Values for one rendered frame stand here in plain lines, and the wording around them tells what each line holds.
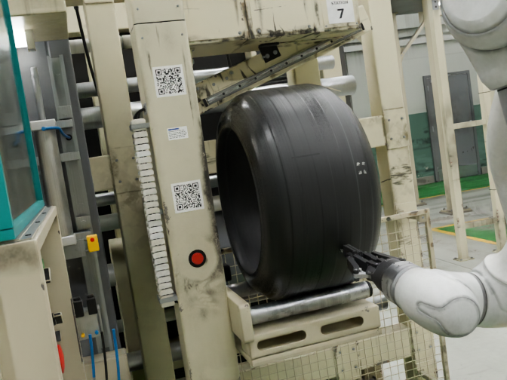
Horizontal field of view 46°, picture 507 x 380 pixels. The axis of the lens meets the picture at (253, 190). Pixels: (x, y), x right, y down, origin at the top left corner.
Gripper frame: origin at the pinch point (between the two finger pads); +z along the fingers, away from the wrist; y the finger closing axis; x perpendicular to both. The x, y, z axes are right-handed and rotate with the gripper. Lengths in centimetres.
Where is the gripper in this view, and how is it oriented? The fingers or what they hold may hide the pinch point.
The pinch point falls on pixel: (352, 253)
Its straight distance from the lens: 142.9
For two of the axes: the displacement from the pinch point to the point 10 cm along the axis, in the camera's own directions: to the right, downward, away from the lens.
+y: -9.5, 1.7, -2.8
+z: -3.0, -1.6, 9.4
